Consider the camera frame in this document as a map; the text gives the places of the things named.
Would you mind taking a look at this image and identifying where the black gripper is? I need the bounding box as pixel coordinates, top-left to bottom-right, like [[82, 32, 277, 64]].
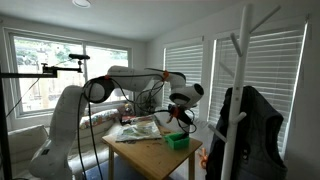
[[167, 103, 197, 135]]

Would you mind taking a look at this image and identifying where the green plastic bin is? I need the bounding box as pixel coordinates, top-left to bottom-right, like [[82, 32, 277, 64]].
[[163, 131, 191, 151]]

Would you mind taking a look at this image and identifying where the orange octopus plush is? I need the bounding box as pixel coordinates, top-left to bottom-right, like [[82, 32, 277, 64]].
[[198, 147, 210, 170]]

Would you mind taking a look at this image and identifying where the wooden table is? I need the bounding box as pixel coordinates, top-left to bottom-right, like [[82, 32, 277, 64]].
[[101, 123, 204, 180]]

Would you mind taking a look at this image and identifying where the narrow white window blind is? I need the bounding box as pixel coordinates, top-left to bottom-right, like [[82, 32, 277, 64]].
[[164, 42, 205, 120]]

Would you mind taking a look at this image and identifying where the white printed tote bag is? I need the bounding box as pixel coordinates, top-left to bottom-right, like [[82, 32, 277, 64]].
[[115, 120, 164, 144]]

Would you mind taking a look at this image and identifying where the red patterned pouch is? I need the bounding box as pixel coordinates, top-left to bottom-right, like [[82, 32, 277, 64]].
[[120, 114, 155, 125]]

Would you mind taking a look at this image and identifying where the white coat rack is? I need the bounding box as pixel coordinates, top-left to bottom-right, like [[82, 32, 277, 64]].
[[207, 3, 283, 180]]

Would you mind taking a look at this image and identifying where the dark vest jacket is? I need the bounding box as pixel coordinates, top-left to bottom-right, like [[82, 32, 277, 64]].
[[205, 85, 289, 180]]

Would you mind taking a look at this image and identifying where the floral pillow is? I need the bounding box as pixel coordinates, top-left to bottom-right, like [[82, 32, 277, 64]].
[[78, 108, 122, 131]]

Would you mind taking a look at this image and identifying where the wide white window blind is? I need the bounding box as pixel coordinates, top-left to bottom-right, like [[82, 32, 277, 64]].
[[208, 27, 306, 158]]

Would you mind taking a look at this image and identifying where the large glass window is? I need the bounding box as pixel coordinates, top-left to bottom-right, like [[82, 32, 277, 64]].
[[4, 27, 133, 120]]

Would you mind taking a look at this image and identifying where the grey couch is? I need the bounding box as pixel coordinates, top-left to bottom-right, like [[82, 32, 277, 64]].
[[7, 109, 135, 180]]

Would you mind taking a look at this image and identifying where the round ceiling light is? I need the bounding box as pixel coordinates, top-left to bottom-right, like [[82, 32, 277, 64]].
[[71, 0, 92, 9]]

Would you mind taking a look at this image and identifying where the black wrist cable bundle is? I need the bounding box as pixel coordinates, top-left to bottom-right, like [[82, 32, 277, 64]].
[[109, 75, 198, 135]]

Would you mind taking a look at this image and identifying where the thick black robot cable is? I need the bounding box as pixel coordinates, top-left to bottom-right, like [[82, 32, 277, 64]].
[[76, 77, 105, 180]]

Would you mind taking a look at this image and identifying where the black stereo camera bar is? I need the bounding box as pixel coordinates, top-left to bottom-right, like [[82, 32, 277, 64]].
[[67, 53, 91, 61]]

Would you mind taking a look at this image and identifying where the black camera stand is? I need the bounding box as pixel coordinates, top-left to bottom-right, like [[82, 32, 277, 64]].
[[0, 59, 85, 180]]

